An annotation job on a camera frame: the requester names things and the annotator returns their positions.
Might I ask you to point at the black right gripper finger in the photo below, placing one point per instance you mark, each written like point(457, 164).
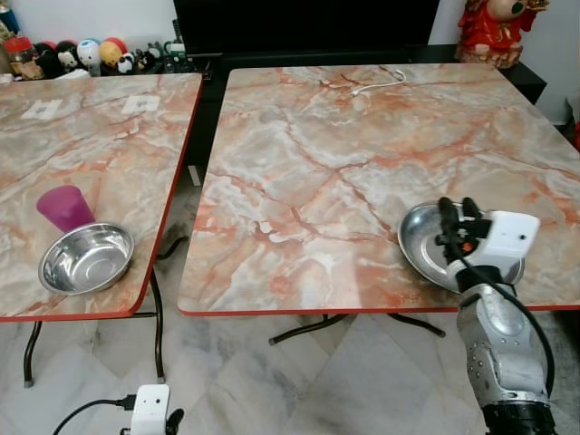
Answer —
point(469, 207)
point(446, 210)

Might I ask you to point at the shallow stainless steel plate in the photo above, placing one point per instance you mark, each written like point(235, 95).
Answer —
point(419, 243)

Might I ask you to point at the marble-pattern folding table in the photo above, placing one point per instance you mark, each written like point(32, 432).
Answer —
point(353, 172)
point(100, 163)

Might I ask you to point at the red festive doll figurine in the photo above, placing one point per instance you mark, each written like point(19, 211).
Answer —
point(494, 32)

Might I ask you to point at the stainless steel bowl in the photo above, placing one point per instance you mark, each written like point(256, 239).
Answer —
point(86, 261)

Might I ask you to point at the black television screen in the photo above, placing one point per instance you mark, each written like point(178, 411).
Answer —
point(304, 23)

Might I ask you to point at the purple plastic cup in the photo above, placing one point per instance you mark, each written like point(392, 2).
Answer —
point(63, 207)

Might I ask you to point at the black television console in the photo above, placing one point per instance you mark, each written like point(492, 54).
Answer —
point(210, 109)

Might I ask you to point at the white paper label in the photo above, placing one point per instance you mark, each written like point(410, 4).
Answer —
point(42, 109)
point(141, 104)

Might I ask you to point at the small panda toy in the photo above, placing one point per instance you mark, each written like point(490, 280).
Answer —
point(126, 63)

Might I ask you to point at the yellow and red toy head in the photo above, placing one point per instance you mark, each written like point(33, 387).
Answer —
point(112, 52)

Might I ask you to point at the white and blue toy head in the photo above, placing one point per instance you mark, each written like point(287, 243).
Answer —
point(89, 54)

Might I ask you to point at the black round toy head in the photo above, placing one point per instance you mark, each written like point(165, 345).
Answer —
point(68, 54)
point(46, 60)

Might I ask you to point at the red-capped toy figure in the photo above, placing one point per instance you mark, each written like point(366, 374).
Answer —
point(18, 59)

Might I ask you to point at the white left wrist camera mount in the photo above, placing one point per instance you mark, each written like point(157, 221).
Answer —
point(150, 408)

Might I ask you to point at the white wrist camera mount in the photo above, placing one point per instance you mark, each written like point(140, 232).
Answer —
point(507, 237)
point(150, 408)

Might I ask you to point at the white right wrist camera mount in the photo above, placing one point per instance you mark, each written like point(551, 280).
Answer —
point(507, 237)

